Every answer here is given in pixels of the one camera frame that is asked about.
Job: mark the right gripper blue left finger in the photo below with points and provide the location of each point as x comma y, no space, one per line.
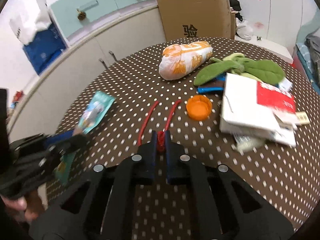
146,167

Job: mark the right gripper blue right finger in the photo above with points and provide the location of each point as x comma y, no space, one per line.
175,167

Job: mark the orange plastic lid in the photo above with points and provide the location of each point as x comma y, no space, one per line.
199,107

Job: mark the teal snack wrapper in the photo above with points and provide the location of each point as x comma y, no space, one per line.
91,117

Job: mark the white red paper box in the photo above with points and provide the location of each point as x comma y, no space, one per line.
257,109

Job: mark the left hand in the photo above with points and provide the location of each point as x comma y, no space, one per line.
25,209

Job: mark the beige curved cabinet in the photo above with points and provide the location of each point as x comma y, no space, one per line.
42,109

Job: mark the brown polka dot tablecloth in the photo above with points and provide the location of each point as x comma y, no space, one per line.
287,177

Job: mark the blue foil wrapper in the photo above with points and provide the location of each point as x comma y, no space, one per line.
215,85

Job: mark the orange white plastic bag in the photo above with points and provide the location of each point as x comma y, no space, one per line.
179,60

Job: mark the green plush leaf toy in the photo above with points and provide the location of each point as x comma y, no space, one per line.
263,70

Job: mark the large cardboard box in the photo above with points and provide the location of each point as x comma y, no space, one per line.
196,18

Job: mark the mint green drawer cabinet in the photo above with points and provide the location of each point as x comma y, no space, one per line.
72,15

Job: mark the teal bed mattress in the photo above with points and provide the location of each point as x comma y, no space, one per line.
308,55

